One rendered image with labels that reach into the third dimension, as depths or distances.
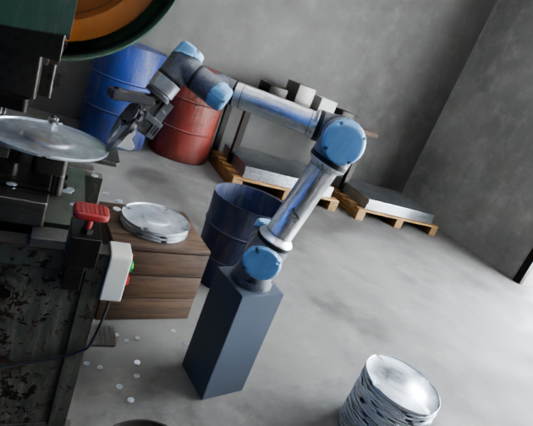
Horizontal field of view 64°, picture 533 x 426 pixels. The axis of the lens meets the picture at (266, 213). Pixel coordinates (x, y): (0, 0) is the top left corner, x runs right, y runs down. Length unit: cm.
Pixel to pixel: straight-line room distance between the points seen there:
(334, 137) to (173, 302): 109
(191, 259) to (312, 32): 365
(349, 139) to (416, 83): 480
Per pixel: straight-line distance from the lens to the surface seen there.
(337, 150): 115
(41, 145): 117
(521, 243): 523
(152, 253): 174
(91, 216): 92
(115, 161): 119
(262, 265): 126
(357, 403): 176
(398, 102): 582
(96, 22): 151
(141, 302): 187
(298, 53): 498
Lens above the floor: 115
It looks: 19 degrees down
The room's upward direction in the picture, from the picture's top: 21 degrees clockwise
